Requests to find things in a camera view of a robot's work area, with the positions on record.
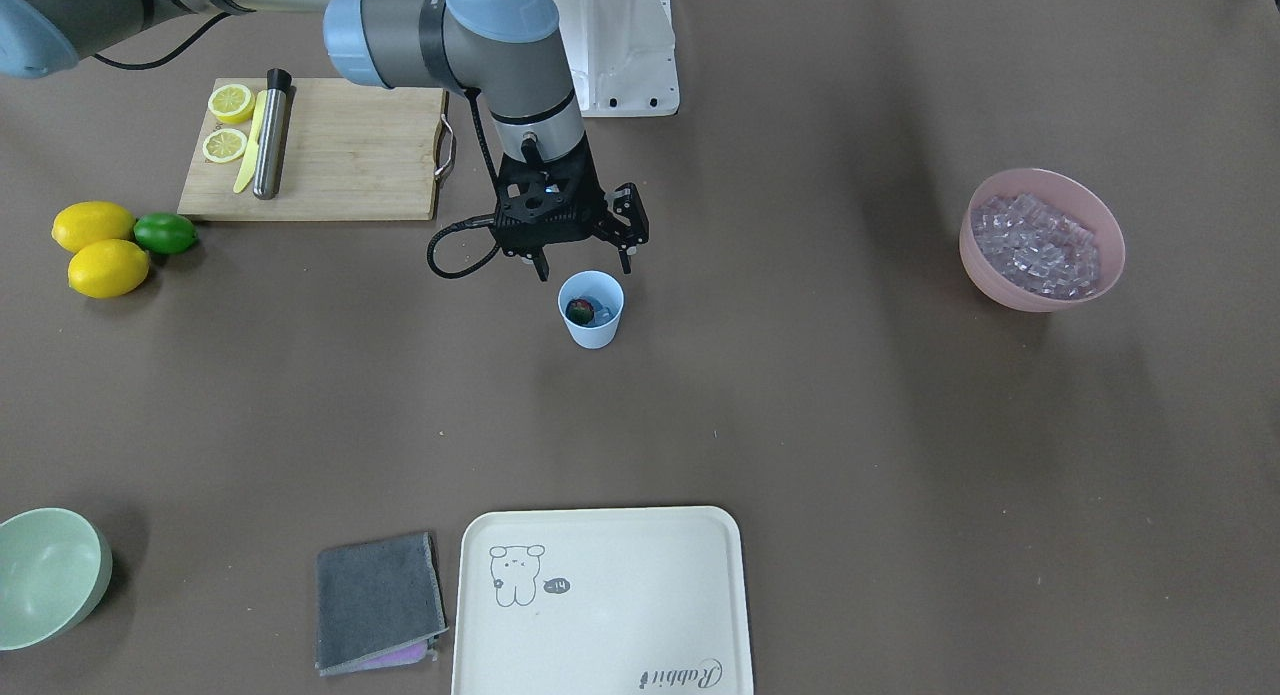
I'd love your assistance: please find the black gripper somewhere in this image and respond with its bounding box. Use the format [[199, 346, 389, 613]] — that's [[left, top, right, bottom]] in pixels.
[[492, 140, 650, 282]]

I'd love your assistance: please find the red strawberry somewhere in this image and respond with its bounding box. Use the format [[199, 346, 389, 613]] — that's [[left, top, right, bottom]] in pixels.
[[564, 297, 593, 326]]

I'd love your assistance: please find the clear ice cube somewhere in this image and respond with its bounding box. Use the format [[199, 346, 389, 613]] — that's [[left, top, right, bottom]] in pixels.
[[588, 300, 614, 329]]

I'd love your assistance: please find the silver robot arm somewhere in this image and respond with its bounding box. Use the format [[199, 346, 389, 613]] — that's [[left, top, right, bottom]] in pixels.
[[3, 0, 650, 280]]

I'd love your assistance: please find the light blue plastic cup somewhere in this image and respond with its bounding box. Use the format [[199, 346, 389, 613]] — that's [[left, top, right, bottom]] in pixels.
[[557, 270, 626, 349]]

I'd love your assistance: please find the pink bowl of ice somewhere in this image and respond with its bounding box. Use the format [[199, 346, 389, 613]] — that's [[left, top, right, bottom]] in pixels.
[[959, 168, 1126, 312]]

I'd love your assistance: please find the bamboo cutting board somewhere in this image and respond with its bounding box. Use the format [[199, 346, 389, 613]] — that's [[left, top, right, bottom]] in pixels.
[[177, 77, 453, 221]]

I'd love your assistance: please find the yellow plastic knife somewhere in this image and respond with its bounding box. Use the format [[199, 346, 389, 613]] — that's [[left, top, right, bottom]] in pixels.
[[232, 90, 268, 195]]

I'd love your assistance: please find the cream rabbit serving tray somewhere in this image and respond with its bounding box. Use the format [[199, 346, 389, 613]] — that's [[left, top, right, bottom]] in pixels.
[[451, 506, 755, 694]]

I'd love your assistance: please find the lemon half slice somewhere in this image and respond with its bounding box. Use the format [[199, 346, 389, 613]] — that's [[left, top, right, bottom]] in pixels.
[[201, 127, 248, 165], [207, 83, 257, 125]]

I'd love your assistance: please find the grey folded cloth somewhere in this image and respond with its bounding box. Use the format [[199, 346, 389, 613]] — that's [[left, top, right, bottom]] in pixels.
[[314, 531, 448, 677]]

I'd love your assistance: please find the green lime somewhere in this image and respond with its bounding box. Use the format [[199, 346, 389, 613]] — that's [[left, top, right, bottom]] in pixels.
[[132, 212, 198, 256]]

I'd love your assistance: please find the yellow lemon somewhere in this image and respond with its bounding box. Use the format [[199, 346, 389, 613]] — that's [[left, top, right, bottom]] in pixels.
[[50, 200, 136, 253], [67, 239, 150, 300]]

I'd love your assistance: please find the mint green bowl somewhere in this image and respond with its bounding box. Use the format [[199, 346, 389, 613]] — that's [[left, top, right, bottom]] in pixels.
[[1, 507, 114, 651]]

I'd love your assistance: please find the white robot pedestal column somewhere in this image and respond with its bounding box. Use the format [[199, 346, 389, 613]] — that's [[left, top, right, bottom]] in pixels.
[[553, 0, 681, 118]]

